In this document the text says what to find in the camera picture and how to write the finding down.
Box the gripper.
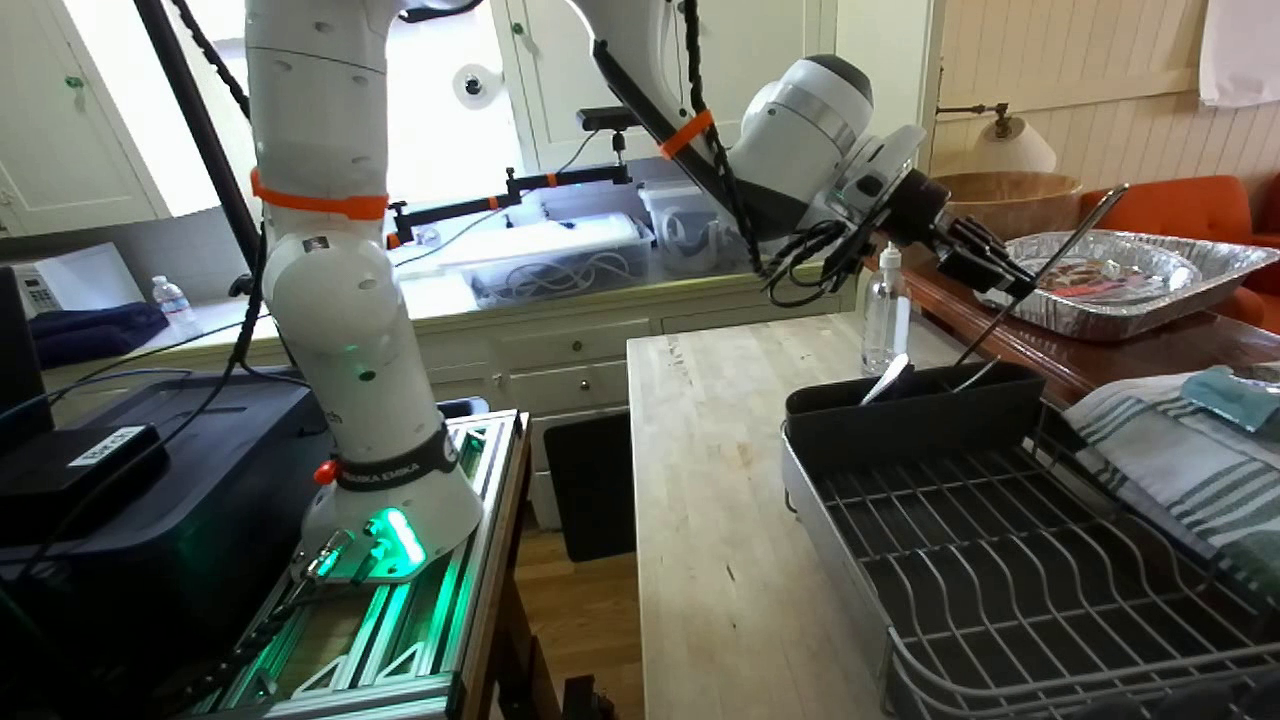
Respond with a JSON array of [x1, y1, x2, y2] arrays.
[[878, 168, 1039, 298]]

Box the knife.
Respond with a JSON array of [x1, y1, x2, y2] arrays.
[[953, 183, 1131, 367]]

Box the wooden bowl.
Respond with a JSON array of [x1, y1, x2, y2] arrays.
[[934, 171, 1084, 242]]

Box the clear spray bottle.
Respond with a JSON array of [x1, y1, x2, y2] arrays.
[[861, 242, 912, 379]]

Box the dark wooden table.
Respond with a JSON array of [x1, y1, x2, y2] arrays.
[[897, 255, 1280, 407]]

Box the white spoon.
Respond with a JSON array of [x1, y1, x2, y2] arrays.
[[860, 352, 913, 407]]

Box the foil tray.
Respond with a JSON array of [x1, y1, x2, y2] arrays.
[[978, 229, 1280, 344]]

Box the black utensil holder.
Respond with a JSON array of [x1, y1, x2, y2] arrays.
[[784, 362, 1047, 473]]

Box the orange sofa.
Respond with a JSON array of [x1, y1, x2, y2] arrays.
[[1079, 174, 1280, 334]]

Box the striped towel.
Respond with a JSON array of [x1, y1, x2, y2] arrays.
[[1060, 371, 1280, 603]]

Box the teal cloth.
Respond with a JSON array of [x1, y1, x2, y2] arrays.
[[1181, 364, 1280, 434]]

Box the clear plastic bin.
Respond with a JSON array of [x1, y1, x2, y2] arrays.
[[438, 211, 657, 310], [638, 180, 753, 279]]

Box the white hanging cloth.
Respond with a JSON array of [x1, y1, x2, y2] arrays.
[[1198, 0, 1280, 110]]

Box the white drawer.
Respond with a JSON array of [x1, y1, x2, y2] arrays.
[[492, 318, 653, 373], [503, 360, 633, 417]]

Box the black floor mat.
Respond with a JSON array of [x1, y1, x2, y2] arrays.
[[543, 409, 638, 563]]

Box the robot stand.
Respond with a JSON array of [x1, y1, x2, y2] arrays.
[[185, 408, 533, 720]]

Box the water bottle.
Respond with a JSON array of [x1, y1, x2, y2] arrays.
[[151, 275, 195, 325]]

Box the black computer case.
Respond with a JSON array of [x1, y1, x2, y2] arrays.
[[0, 374, 333, 706]]

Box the dark blue cloth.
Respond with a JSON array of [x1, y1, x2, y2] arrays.
[[28, 302, 170, 370]]

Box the white microwave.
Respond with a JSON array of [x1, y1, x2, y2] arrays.
[[10, 242, 147, 320]]

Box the black box with label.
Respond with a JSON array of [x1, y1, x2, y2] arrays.
[[0, 423, 171, 547]]

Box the black monitor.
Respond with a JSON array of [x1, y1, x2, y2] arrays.
[[0, 264, 55, 453]]

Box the wall lamp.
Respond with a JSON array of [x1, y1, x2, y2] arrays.
[[937, 102, 1059, 175]]

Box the metal wire drying rack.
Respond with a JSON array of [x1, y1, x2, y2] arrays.
[[779, 362, 1280, 720]]

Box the camera on mount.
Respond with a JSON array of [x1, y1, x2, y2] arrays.
[[385, 104, 643, 249]]

